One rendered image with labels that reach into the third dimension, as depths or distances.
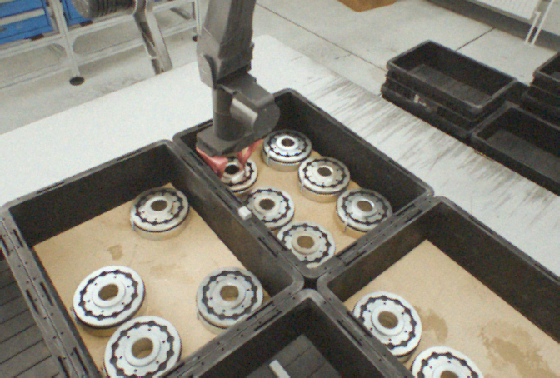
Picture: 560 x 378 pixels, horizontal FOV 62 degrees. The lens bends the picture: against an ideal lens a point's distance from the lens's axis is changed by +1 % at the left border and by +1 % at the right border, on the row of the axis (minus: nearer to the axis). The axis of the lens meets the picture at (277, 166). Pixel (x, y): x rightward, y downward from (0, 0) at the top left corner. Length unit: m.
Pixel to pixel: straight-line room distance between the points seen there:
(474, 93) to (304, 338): 1.46
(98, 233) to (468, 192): 0.84
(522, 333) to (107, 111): 1.10
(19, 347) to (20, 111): 2.05
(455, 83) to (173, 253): 1.49
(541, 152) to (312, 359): 1.48
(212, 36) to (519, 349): 0.65
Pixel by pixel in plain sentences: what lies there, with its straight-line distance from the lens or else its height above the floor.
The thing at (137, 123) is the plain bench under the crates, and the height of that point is 0.70.
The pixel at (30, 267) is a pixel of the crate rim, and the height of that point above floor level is 0.93.
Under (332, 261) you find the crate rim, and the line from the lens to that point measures 0.70.
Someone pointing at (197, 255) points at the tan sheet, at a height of 0.83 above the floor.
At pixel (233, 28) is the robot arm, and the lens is 0.67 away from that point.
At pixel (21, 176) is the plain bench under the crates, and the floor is 0.70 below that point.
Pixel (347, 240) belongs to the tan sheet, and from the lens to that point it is 0.86.
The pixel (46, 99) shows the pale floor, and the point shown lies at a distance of 2.80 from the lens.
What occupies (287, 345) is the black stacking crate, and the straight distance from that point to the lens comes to 0.74.
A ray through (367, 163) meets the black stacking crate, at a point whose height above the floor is 0.89.
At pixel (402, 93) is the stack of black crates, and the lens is 1.88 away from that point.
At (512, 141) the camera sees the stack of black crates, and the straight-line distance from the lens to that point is 2.03.
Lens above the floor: 1.49
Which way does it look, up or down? 43 degrees down
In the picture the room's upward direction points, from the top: 4 degrees clockwise
